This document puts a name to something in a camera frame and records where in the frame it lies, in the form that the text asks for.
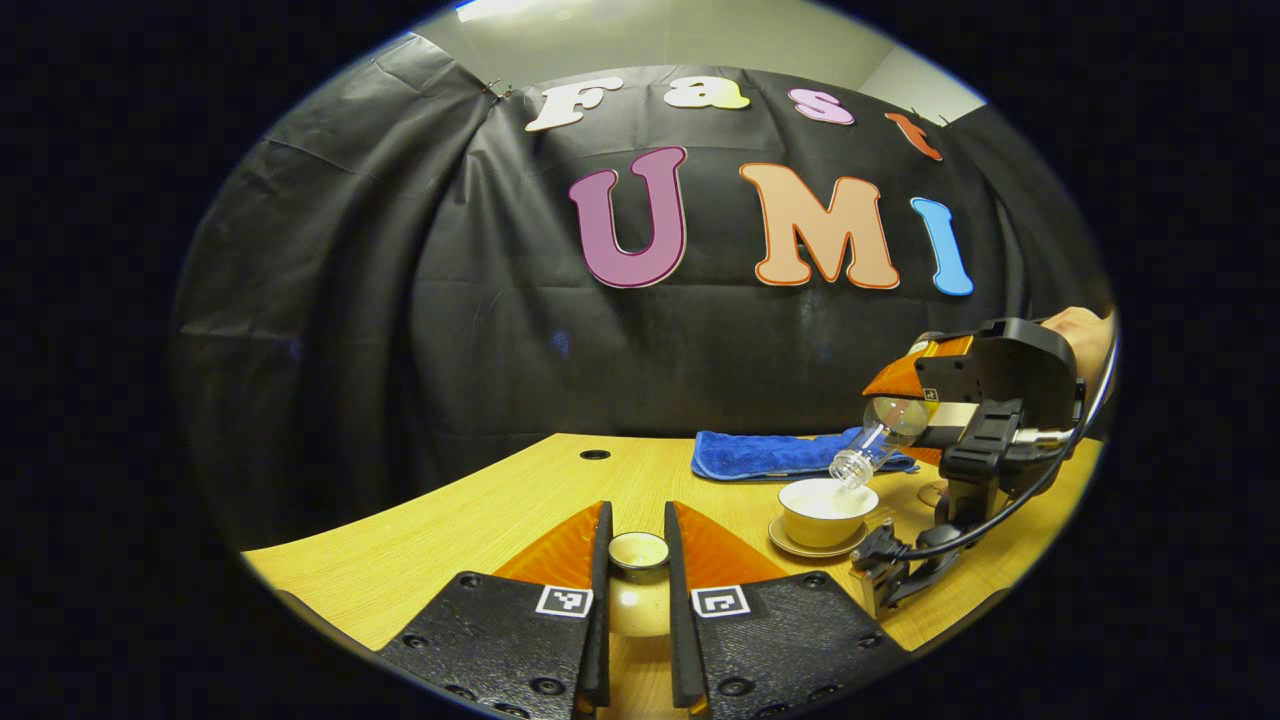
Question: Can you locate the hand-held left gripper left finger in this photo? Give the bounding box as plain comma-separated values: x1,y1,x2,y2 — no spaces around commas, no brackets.
378,501,613,720

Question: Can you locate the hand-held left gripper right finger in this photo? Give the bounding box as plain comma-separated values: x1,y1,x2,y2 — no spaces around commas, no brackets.
664,501,911,720

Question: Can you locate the yellow teacup lid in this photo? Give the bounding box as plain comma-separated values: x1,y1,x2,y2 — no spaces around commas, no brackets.
607,531,673,638

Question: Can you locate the clear plastic water bottle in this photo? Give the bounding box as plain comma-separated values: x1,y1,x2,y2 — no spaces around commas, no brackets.
828,396,986,491

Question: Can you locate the yellow ceramic teacup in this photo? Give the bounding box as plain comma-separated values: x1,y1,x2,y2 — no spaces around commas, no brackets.
778,478,880,548

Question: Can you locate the blue folded towel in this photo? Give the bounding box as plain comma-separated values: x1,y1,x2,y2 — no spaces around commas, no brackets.
691,428,921,482

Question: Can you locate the black backdrop cloth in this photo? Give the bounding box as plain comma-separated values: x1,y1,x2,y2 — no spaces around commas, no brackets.
170,35,1116,551

